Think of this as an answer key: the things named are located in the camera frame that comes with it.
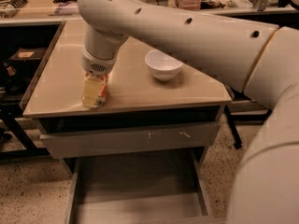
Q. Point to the open middle drawer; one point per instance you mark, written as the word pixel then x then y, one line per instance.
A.
pixel 157 187

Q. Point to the closed top drawer front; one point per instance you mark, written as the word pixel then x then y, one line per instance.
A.
pixel 130 140

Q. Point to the red coke can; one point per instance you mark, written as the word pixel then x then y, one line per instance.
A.
pixel 102 92

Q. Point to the white ceramic bowl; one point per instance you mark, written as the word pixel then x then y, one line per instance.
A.
pixel 161 66

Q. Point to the black box with label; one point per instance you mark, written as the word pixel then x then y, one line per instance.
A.
pixel 33 55

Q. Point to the grey drawer cabinet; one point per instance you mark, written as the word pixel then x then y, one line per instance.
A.
pixel 134 99

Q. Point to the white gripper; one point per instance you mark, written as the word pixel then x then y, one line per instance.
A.
pixel 97 64

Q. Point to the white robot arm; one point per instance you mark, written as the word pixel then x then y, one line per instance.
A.
pixel 255 58

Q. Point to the black coiled tool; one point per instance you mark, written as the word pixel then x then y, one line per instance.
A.
pixel 9 8

